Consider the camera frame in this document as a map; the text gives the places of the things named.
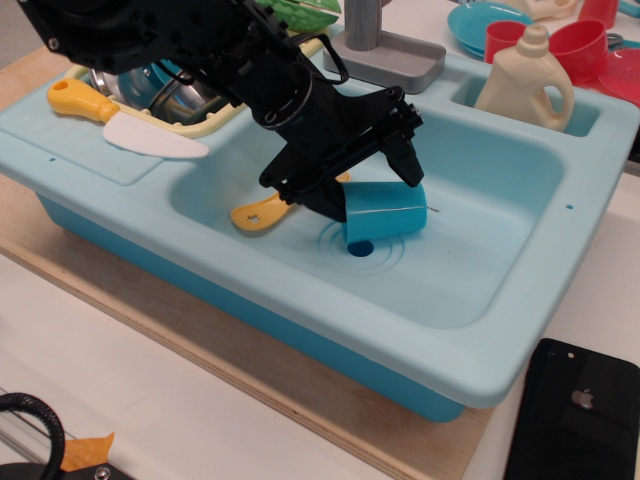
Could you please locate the cream detergent bottle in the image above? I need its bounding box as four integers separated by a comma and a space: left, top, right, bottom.
474, 23, 574, 132

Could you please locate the pale yellow dish rack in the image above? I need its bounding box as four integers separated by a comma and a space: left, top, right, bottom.
64, 37, 324, 140

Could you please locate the yellow dish brush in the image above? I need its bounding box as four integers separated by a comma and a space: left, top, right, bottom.
229, 171, 352, 234

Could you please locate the light blue toy sink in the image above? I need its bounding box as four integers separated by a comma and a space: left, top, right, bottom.
1, 55, 639, 422

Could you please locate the black braided cable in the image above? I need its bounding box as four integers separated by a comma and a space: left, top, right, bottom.
0, 392, 66, 480

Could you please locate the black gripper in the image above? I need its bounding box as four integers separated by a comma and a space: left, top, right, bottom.
258, 74, 424, 223

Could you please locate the yellow handled toy knife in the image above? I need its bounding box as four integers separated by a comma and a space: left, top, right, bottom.
47, 78, 210, 159

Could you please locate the red plastic bowl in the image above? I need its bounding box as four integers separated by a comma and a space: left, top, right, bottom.
549, 20, 609, 86

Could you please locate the steel pot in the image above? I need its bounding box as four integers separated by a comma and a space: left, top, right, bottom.
89, 61, 228, 125

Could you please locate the red plastic cup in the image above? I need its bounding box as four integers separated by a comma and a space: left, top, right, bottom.
484, 20, 527, 64

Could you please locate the green toy vegetable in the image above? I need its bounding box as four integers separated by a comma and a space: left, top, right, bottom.
270, 0, 342, 33

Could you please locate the blue plastic cup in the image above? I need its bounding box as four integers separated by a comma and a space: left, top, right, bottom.
342, 182, 427, 244

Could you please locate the blue plate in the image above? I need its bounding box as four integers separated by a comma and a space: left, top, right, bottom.
447, 2, 533, 59

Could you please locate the cream toy object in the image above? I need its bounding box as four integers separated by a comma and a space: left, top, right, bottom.
505, 0, 579, 20

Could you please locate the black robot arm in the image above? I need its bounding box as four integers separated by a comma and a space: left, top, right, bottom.
21, 1, 423, 221

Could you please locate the black smartphone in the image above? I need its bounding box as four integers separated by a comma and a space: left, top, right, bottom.
503, 338, 639, 479

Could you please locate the red tall cup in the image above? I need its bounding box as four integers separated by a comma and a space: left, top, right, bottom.
578, 0, 619, 29

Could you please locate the red plate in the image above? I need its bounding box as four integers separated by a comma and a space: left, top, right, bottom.
598, 48, 640, 106

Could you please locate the plywood board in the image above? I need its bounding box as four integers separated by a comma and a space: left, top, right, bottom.
0, 47, 496, 480

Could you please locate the orange tape piece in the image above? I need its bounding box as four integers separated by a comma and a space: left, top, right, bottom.
60, 432, 115, 473

